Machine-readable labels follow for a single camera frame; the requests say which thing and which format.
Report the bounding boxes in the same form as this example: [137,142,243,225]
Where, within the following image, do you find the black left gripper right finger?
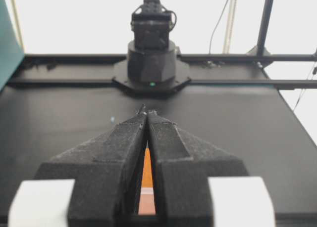
[147,111,249,227]

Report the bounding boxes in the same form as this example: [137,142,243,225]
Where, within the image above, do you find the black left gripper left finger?
[34,105,147,227]

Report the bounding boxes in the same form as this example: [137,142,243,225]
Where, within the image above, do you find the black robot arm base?
[112,0,191,93]

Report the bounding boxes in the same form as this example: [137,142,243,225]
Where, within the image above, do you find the orange towel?
[138,148,156,215]

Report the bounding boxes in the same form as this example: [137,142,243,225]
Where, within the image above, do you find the teal panel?
[0,0,24,90]

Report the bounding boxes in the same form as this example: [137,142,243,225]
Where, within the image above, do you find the thin black cable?
[209,0,235,55]

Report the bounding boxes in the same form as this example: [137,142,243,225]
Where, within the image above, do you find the black hanging cable right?
[293,47,317,112]

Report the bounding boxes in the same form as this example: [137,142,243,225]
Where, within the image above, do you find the black vertical frame post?
[257,0,274,56]

